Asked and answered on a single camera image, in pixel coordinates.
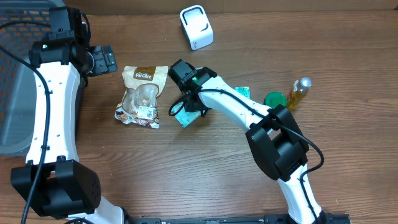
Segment teal white wet wipes pack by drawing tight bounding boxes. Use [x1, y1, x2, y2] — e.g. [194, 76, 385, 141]
[172, 102, 201, 128]

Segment brown white snack packet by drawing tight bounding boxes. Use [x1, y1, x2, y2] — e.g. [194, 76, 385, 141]
[114, 66, 169, 129]

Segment teal snack packet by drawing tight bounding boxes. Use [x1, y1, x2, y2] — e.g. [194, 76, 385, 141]
[234, 86, 251, 99]

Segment green lid white jar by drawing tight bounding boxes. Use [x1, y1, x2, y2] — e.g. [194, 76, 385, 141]
[264, 91, 287, 108]

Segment yellow dish soap bottle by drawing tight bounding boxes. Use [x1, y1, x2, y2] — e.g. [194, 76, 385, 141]
[285, 77, 312, 111]

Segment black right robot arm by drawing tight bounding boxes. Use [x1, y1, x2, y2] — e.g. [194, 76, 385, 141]
[169, 63, 322, 223]

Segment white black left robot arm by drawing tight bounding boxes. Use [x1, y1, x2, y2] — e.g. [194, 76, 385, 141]
[11, 38, 126, 223]

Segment white black barcode scanner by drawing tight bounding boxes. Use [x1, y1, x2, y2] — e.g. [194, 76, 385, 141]
[179, 4, 214, 50]

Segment grey plastic mesh basket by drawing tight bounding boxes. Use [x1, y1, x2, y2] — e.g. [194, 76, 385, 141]
[0, 0, 85, 157]

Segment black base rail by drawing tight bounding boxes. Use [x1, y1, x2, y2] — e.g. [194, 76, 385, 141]
[124, 213, 351, 224]

